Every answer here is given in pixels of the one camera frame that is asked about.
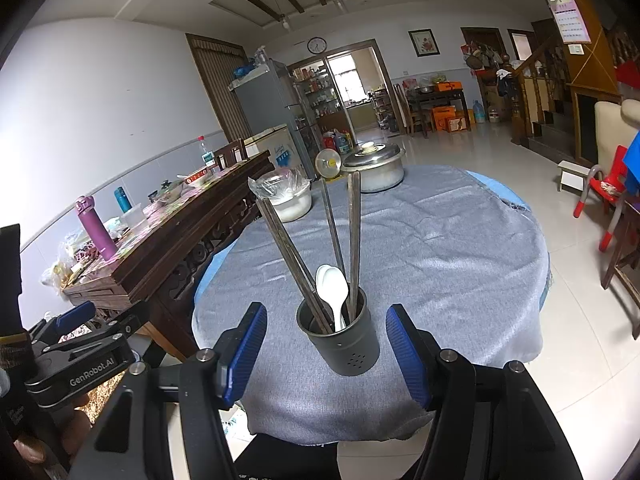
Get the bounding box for grey tablecloth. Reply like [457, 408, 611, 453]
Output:
[192, 164, 551, 448]

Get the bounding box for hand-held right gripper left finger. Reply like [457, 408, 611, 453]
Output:
[65, 302, 268, 480]

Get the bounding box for pink wall calendar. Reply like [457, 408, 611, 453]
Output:
[532, 0, 592, 45]

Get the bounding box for large orange box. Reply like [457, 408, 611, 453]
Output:
[432, 106, 473, 133]

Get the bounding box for white pot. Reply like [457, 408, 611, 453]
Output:
[350, 160, 406, 194]

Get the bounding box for cream upholstered chair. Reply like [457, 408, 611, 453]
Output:
[594, 99, 640, 176]

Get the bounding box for white chest freezer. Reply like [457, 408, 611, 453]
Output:
[243, 124, 301, 181]

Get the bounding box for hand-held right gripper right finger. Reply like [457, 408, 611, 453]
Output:
[386, 304, 583, 480]

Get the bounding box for person's dark pants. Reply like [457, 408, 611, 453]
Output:
[232, 432, 426, 480]

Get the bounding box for white step stool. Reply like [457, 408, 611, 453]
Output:
[557, 160, 591, 192]

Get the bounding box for framed wall picture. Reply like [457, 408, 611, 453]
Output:
[408, 28, 441, 58]

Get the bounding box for red plastic chair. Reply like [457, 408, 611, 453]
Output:
[574, 145, 631, 253]

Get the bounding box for person's left hand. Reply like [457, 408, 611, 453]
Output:
[14, 395, 93, 466]

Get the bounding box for glass bowl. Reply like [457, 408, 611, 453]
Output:
[150, 180, 183, 203]

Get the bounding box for plastic covered white bowl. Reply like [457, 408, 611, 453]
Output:
[248, 169, 313, 223]

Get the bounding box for small white fan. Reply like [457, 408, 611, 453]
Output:
[314, 149, 343, 181]

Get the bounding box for purple water bottle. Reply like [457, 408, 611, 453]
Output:
[75, 196, 118, 262]

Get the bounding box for grey refrigerator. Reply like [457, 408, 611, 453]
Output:
[229, 62, 321, 181]

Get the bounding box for grey utensil holder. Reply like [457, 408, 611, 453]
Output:
[296, 287, 381, 377]

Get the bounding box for brown wooden door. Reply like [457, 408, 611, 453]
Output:
[185, 33, 251, 146]

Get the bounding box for blue round table cover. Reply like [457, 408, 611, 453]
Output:
[197, 169, 553, 311]

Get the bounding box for white plastic spoon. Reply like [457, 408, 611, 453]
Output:
[315, 264, 331, 311]
[322, 266, 349, 332]

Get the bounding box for wooden staircase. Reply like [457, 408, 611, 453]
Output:
[510, 20, 621, 156]

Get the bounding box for kitchen shelf with jars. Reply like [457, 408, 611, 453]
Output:
[292, 62, 346, 131]

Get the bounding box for dark wooden chair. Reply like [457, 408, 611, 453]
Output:
[212, 139, 248, 171]

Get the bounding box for dark wooden side table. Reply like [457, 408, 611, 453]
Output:
[405, 87, 473, 138]

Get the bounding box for group of detergent bottles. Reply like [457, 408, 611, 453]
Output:
[322, 130, 353, 156]

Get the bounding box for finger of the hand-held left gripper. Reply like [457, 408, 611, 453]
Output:
[29, 301, 97, 347]
[50, 300, 151, 355]

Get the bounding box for clear bottle with red cap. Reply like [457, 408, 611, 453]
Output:
[197, 135, 216, 171]

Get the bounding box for carved wooden sideboard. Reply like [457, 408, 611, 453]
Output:
[62, 150, 276, 361]

